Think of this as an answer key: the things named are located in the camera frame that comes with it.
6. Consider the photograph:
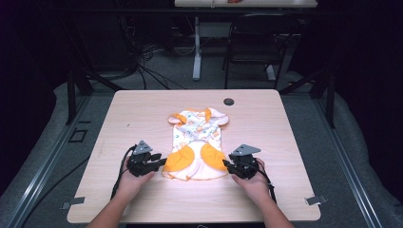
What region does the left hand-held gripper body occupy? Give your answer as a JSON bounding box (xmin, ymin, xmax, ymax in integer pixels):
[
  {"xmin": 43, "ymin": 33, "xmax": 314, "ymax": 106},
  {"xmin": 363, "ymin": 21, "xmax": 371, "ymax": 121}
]
[{"xmin": 126, "ymin": 140, "xmax": 163, "ymax": 178}]

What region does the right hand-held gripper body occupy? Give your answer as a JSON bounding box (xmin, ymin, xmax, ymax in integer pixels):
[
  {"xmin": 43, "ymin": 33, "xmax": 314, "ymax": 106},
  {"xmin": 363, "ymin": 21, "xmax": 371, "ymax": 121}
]
[{"xmin": 227, "ymin": 143, "xmax": 262, "ymax": 181}]

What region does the orange and white baby garment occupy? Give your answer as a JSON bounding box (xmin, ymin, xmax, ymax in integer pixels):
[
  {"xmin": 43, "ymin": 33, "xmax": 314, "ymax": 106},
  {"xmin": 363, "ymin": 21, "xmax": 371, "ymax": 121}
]
[{"xmin": 162, "ymin": 106, "xmax": 230, "ymax": 181}]

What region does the person's left hand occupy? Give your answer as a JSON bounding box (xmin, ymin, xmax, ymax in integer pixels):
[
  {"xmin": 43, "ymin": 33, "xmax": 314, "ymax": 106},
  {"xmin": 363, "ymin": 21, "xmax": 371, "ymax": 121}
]
[{"xmin": 117, "ymin": 156, "xmax": 156, "ymax": 200}]

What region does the person's right hand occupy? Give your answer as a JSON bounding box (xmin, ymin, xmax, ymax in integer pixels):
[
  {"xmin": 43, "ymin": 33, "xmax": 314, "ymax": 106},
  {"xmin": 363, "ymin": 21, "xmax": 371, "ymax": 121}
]
[{"xmin": 231, "ymin": 157, "xmax": 271, "ymax": 203}]

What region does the black metal stand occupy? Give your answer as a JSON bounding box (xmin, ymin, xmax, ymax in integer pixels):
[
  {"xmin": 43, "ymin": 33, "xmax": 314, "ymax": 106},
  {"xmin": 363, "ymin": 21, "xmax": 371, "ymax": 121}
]
[
  {"xmin": 65, "ymin": 18, "xmax": 125, "ymax": 125},
  {"xmin": 278, "ymin": 63, "xmax": 336, "ymax": 129}
]

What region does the black chair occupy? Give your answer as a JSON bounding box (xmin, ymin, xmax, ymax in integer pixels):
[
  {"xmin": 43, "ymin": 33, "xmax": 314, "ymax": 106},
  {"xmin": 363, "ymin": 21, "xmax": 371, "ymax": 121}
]
[{"xmin": 221, "ymin": 12, "xmax": 300, "ymax": 90}]

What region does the white desk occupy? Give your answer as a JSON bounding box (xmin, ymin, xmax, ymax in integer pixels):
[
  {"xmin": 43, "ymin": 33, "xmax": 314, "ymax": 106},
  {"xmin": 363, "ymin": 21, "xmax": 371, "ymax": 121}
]
[{"xmin": 174, "ymin": 0, "xmax": 318, "ymax": 82}]

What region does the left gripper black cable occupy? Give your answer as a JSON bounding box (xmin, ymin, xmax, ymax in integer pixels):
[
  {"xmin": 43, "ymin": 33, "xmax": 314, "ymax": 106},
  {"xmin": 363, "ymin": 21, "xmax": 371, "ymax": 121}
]
[{"xmin": 110, "ymin": 143, "xmax": 138, "ymax": 200}]

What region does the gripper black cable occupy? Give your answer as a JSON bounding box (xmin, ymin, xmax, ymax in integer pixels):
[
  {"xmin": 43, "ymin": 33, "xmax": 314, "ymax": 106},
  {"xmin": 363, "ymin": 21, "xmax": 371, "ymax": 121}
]
[
  {"xmin": 110, "ymin": 143, "xmax": 138, "ymax": 200},
  {"xmin": 257, "ymin": 159, "xmax": 278, "ymax": 204}
]

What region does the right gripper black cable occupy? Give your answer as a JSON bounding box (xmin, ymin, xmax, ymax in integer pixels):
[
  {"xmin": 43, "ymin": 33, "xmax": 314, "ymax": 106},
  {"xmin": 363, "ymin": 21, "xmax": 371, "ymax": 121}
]
[{"xmin": 257, "ymin": 159, "xmax": 278, "ymax": 204}]

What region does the grey metal table bracket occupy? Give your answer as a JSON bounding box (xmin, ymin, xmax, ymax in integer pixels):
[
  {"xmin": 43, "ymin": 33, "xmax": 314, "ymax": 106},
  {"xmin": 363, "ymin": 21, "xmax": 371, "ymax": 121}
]
[
  {"xmin": 60, "ymin": 196, "xmax": 86, "ymax": 211},
  {"xmin": 304, "ymin": 195, "xmax": 329, "ymax": 206}
]

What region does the black floor cable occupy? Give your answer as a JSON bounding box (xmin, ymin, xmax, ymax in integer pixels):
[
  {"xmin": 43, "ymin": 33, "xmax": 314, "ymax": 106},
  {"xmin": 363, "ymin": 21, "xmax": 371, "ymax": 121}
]
[{"xmin": 19, "ymin": 155, "xmax": 91, "ymax": 228}]

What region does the aluminium floor rail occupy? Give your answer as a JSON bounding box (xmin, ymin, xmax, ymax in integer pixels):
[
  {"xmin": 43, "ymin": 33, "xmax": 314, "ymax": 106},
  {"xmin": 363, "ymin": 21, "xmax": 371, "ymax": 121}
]
[
  {"xmin": 312, "ymin": 94, "xmax": 385, "ymax": 228},
  {"xmin": 5, "ymin": 94, "xmax": 93, "ymax": 228}
]

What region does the bundle of black floor cables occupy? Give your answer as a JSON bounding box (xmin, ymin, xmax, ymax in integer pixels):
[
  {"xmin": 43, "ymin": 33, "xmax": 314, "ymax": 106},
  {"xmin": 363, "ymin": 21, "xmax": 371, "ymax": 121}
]
[{"xmin": 118, "ymin": 15, "xmax": 188, "ymax": 91}]

